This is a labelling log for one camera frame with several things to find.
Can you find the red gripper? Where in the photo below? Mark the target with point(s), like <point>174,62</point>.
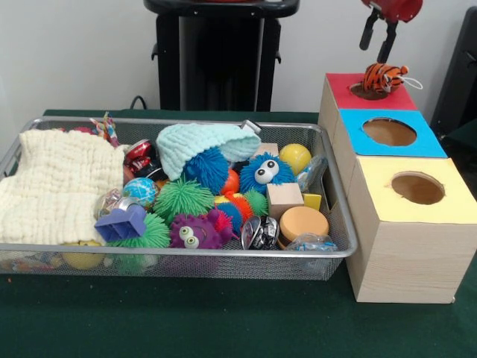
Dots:
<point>395,7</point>

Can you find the orange tiger striped toy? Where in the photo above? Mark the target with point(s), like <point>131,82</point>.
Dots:
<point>383,77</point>

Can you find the clear blue plastic packet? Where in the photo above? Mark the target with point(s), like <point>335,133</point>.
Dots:
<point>313,173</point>

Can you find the red black packet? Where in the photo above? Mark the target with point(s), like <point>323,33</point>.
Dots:
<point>140,155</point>

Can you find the clear mesh bin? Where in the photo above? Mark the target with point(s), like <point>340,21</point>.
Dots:
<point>332,224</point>

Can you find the wooden box with three holes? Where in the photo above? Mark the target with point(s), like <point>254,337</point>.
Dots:
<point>406,246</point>

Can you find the black chair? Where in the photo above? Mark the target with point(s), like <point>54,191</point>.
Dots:
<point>458,82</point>

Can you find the yellow ball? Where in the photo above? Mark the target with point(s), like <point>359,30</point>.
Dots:
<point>296,158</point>

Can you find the blue fuzzy ball with eyes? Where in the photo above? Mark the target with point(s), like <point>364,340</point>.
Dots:
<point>267,173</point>

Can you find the yellow block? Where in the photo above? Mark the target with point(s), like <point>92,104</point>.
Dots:
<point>312,201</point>

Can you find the wooden cube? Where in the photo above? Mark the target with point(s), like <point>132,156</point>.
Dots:
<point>285,200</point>

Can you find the round wooden disc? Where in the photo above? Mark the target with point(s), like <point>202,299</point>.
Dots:
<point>302,224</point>

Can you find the mint green knit cloth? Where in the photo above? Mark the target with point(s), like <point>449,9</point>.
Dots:
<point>194,142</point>

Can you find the clear crumpled plastic packet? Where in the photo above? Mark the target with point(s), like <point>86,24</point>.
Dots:
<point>311,242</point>

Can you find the black silver round toy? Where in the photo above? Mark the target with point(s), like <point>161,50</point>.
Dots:
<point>259,232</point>

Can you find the small green spiky ball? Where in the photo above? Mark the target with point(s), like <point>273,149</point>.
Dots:
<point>182,198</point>

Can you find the purple spiky ball with eyes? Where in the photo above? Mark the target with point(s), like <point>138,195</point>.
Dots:
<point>195,231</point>

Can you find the blue globe ball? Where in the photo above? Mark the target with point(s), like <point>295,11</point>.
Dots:
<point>140,192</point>

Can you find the large green spiky ball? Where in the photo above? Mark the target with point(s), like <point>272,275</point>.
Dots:
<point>155,233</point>

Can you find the silver can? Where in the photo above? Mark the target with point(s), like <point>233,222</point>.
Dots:
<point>112,200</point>

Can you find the purple plastic block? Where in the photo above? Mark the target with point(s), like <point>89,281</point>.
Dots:
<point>123,224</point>

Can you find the cream waffle cloth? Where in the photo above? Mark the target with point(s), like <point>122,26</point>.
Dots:
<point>56,179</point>

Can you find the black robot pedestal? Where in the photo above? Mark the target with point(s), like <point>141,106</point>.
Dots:
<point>223,60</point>

